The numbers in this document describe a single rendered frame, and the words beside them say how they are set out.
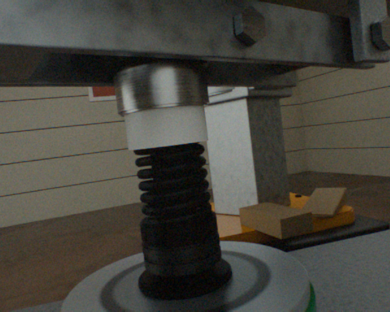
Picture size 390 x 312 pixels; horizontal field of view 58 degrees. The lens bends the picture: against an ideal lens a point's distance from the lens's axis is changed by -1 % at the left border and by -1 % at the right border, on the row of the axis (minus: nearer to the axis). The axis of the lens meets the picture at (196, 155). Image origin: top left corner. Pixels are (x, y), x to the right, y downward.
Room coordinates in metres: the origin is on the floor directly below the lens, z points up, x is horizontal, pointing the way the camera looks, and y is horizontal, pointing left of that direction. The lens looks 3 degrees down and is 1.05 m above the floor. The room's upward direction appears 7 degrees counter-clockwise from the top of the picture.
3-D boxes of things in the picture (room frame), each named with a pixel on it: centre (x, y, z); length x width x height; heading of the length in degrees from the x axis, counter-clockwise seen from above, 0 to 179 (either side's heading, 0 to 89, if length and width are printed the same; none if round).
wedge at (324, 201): (1.08, -0.38, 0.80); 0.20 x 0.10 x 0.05; 145
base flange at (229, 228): (1.21, -0.17, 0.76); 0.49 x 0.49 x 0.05; 15
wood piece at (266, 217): (0.95, -0.19, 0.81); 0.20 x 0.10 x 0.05; 23
